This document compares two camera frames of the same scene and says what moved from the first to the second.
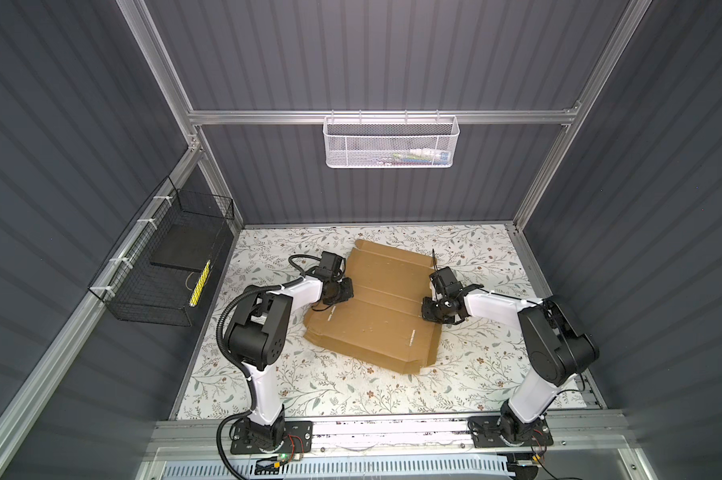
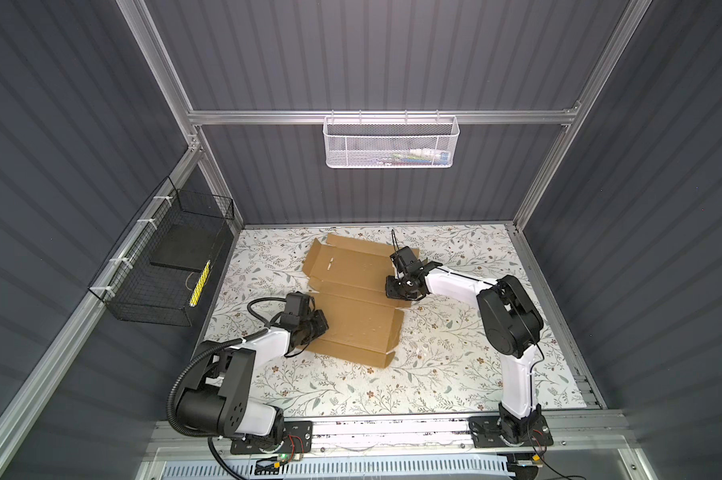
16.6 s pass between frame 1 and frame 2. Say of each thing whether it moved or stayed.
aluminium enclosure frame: stayed
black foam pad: stayed
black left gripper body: moved
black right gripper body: moved
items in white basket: stayed
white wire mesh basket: stayed
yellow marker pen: stayed
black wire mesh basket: stayed
